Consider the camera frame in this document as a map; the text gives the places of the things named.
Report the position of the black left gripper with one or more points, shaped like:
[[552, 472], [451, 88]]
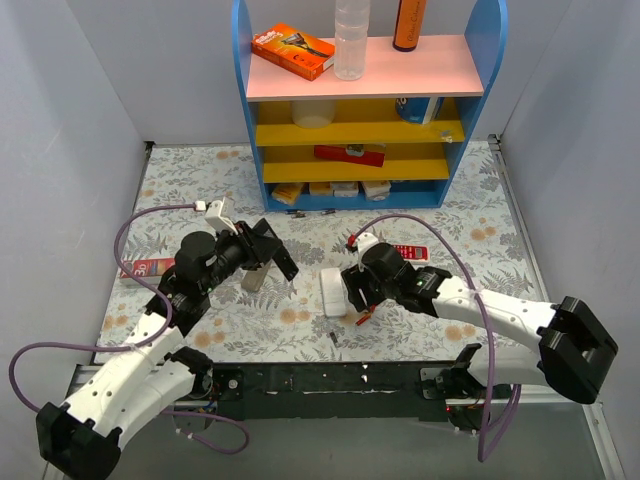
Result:
[[258, 240]]

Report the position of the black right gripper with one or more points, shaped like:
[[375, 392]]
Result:
[[356, 286]]

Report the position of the black remote control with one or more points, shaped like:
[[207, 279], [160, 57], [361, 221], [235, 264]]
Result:
[[285, 263]]

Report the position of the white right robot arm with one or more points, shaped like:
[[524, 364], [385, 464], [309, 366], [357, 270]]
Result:
[[563, 346]]

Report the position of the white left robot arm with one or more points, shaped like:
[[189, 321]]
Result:
[[85, 435]]

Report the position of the grey remote control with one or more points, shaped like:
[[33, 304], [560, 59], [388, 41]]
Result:
[[253, 280]]

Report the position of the red white remote control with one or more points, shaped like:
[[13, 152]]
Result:
[[418, 255]]

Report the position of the yellow tissue pack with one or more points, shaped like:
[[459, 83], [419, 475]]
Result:
[[288, 193]]

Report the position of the floral table mat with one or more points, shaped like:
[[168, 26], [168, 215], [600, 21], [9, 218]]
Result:
[[473, 231]]

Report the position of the white tissue pack right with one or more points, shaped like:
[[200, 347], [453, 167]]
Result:
[[377, 190]]

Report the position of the white tissue pack middle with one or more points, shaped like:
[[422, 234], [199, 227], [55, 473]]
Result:
[[345, 189]]

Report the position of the red toothpaste box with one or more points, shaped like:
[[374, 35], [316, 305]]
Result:
[[150, 270]]

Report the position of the red flat box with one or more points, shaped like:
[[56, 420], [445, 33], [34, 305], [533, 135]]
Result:
[[361, 154]]

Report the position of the blue shelf unit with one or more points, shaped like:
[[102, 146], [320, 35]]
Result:
[[419, 165]]

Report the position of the white plastic cup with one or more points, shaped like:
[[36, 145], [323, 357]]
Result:
[[313, 114]]

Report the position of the small clip on shelf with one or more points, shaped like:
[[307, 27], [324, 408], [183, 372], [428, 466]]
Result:
[[446, 136]]

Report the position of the blue white can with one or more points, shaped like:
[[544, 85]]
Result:
[[420, 111]]

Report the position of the orange razor box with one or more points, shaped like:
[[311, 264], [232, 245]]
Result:
[[295, 51]]

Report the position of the clear plastic bottle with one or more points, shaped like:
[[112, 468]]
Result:
[[351, 33]]

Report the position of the orange cologne bottle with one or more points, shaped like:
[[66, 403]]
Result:
[[408, 25]]

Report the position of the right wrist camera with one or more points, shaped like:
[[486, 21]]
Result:
[[361, 243]]

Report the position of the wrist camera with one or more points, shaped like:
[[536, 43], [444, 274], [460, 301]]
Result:
[[219, 215], [361, 243]]

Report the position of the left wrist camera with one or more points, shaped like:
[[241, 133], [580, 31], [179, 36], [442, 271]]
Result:
[[219, 215]]

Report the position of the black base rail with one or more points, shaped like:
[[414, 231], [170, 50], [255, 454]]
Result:
[[350, 390]]

